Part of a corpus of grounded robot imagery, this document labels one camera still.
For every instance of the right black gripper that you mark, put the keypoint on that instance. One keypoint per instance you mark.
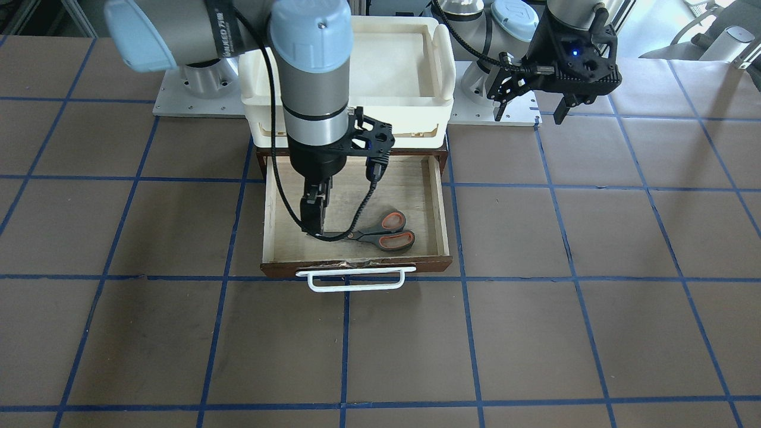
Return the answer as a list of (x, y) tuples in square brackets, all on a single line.
[(317, 164)]

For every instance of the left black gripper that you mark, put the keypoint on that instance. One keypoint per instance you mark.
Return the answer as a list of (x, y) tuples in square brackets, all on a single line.
[(545, 61)]

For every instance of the grey orange scissors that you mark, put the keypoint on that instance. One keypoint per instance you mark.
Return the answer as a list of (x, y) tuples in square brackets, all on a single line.
[(389, 234)]

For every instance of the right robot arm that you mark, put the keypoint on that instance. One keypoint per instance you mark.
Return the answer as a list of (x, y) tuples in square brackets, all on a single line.
[(306, 47)]

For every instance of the white plastic tray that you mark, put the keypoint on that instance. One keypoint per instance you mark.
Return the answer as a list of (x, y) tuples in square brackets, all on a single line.
[(402, 72)]

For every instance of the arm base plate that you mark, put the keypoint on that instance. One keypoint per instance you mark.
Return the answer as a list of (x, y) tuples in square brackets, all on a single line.
[(201, 92), (472, 107)]

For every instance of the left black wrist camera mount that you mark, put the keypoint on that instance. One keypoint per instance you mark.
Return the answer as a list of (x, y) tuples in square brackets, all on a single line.
[(582, 63)]

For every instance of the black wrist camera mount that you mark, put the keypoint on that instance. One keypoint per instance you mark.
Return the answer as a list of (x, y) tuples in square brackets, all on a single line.
[(582, 63), (369, 138)]

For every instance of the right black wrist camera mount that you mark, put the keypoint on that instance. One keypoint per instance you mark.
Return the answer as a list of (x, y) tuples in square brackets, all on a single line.
[(369, 138)]

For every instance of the white drawer handle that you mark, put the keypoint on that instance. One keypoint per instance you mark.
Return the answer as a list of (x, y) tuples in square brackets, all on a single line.
[(376, 278)]

